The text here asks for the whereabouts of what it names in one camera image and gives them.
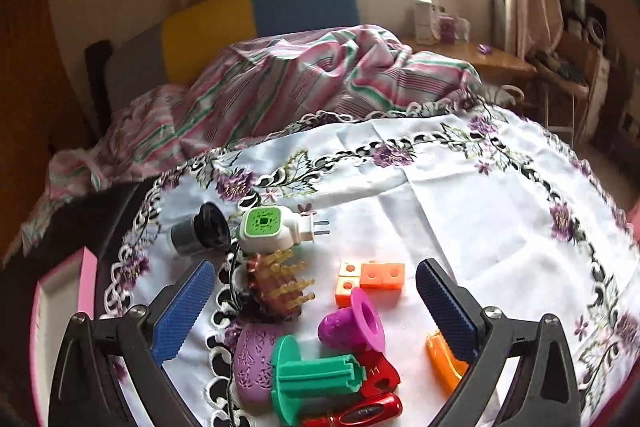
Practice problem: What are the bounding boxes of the green plastic spool toy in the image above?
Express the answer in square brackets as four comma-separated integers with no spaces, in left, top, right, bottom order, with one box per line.
[270,335,367,426]

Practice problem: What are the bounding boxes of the brown amber toothed comb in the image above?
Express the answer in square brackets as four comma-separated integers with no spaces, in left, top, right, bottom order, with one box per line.
[246,249,316,322]

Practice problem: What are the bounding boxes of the green white plug-in device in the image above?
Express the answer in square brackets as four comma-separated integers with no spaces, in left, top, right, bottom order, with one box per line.
[238,206,330,254]

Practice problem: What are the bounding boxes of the red metallic flashlight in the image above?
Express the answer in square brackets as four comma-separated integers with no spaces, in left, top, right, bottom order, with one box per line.
[302,392,402,427]

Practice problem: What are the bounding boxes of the yellow blue grey headboard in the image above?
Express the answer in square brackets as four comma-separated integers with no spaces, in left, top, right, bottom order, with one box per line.
[85,0,360,132]

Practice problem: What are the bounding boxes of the white box on desk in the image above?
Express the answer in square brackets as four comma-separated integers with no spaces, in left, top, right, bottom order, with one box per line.
[413,0,439,46]

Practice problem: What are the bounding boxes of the white embroidered floral tablecloth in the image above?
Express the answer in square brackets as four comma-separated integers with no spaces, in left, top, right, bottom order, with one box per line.
[102,109,639,426]

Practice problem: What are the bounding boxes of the wooden side desk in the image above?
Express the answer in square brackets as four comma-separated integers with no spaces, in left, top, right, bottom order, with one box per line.
[400,37,537,89]

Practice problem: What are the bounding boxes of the orange cube block toy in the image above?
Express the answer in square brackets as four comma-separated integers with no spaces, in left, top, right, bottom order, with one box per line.
[334,261,405,308]

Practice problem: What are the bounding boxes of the pink white tray box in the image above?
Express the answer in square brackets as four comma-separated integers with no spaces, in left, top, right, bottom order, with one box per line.
[29,248,98,426]

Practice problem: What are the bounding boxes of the orange plastic clip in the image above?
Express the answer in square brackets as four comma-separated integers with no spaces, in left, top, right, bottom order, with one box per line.
[425,331,469,395]

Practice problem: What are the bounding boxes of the wooden shelf with clutter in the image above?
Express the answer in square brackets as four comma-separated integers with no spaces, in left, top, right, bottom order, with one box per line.
[533,0,639,152]

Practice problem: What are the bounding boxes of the small red plastic piece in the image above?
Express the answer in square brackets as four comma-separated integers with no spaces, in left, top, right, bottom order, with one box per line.
[356,350,400,398]

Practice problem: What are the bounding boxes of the pink jar on desk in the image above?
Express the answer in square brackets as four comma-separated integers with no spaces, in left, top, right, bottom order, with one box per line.
[438,14,457,44]

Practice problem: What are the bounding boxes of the striped pink green blanket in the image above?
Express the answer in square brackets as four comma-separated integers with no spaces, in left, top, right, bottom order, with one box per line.
[20,25,483,253]

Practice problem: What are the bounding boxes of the black grey cap bottle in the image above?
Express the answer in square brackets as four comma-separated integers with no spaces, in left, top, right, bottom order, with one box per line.
[169,202,231,257]

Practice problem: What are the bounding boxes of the purple patterned oval case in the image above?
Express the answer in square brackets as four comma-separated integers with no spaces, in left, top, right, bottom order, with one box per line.
[232,323,283,405]

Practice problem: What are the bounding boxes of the magenta funnel cup toy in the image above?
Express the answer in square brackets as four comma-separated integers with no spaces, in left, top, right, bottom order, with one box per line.
[318,287,385,352]

